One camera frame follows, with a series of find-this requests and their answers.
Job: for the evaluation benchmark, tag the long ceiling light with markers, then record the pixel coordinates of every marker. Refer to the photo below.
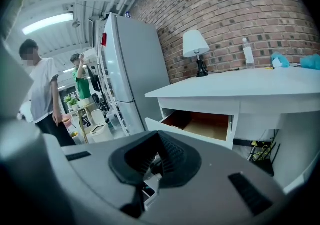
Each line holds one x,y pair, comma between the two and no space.
47,22

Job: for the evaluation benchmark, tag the green potted plant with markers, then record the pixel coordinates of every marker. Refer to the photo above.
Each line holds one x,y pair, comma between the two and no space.
71,100

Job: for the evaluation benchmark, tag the white desk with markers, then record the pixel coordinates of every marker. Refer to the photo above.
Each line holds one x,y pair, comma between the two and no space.
225,84

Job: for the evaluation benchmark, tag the round wooden side table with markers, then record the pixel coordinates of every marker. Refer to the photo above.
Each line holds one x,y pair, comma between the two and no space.
83,108

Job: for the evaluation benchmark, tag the white metal shelf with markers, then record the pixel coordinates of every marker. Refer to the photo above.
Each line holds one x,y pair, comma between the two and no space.
110,109

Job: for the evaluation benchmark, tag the white wooden drawer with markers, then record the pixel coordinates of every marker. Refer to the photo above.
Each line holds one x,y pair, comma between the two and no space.
205,126

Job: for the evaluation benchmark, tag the white pot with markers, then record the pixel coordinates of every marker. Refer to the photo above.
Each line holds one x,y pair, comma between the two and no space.
83,102

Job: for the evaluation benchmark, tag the white plastic box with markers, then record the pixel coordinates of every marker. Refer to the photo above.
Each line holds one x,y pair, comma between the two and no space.
88,56

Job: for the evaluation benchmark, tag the cream pedal trash bin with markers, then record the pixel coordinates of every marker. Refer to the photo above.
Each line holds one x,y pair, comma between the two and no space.
101,132

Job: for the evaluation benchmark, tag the teal and white item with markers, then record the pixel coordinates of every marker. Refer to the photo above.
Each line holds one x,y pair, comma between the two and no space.
281,59

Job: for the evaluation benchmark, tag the teal fluffy item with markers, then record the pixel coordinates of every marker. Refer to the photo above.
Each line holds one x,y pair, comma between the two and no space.
311,62

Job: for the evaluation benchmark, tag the clear plastic water bottle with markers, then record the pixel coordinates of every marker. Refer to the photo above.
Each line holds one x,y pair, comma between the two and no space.
248,55

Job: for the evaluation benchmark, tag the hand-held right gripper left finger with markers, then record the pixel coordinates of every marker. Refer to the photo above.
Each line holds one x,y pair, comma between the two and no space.
95,176

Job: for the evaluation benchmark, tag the white shade table lamp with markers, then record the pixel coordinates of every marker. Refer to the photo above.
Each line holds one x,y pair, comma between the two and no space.
195,42

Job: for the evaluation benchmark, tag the small blue capped bottle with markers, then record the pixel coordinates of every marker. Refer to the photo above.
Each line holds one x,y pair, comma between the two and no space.
128,14

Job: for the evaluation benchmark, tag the red sticker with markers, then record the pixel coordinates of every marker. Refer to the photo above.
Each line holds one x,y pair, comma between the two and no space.
104,39

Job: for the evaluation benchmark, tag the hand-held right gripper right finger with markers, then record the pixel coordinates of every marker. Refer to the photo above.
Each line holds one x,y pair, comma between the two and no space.
212,184

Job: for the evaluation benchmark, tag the small yellow item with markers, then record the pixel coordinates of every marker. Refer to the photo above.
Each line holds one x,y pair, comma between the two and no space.
270,68

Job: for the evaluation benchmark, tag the black monitor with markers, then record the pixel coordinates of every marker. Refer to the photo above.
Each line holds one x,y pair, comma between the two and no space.
94,81

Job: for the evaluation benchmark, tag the grey refrigerator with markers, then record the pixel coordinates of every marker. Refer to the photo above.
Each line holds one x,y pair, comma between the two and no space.
137,61

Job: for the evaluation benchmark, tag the ceiling air unit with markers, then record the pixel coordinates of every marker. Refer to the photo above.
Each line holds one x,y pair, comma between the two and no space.
93,31

